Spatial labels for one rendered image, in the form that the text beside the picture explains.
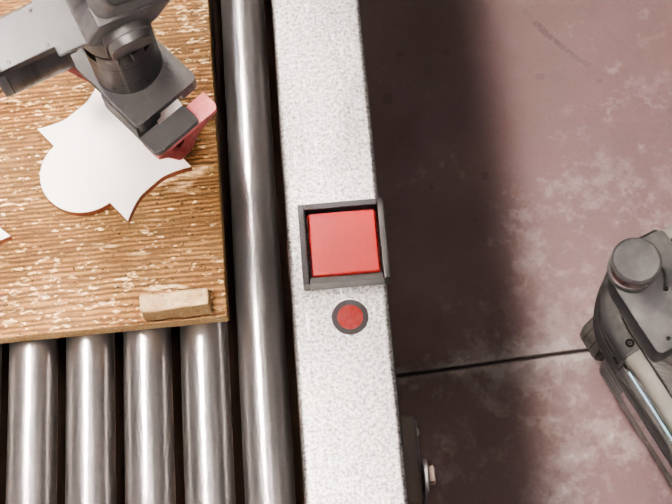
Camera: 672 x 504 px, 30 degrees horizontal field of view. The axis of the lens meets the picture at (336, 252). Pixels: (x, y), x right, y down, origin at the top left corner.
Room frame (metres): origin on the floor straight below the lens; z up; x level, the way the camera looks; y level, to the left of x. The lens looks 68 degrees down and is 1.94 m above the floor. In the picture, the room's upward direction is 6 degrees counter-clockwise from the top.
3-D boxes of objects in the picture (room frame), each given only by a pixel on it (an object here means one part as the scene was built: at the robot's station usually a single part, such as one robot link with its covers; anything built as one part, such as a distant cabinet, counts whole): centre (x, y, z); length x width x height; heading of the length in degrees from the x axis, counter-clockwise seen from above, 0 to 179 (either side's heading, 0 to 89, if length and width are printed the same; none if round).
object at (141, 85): (0.55, 0.16, 1.06); 0.10 x 0.07 x 0.07; 39
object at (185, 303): (0.37, 0.14, 0.95); 0.06 x 0.02 x 0.03; 90
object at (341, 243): (0.42, -0.01, 0.92); 0.06 x 0.06 x 0.01; 89
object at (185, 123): (0.53, 0.13, 0.99); 0.07 x 0.07 x 0.09; 39
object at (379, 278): (0.42, -0.01, 0.92); 0.08 x 0.08 x 0.02; 89
